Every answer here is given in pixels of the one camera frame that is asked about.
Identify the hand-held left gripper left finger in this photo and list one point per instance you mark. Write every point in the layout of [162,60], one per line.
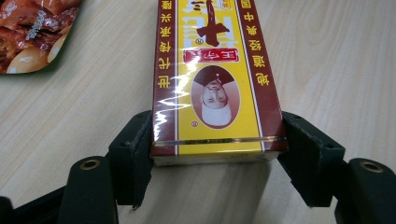
[132,168]

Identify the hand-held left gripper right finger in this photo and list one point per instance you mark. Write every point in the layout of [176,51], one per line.
[311,168]

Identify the yellow and maroon box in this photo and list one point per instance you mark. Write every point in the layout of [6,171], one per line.
[214,93]

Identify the braised meat picture packet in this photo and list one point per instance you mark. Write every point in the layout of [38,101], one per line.
[31,34]

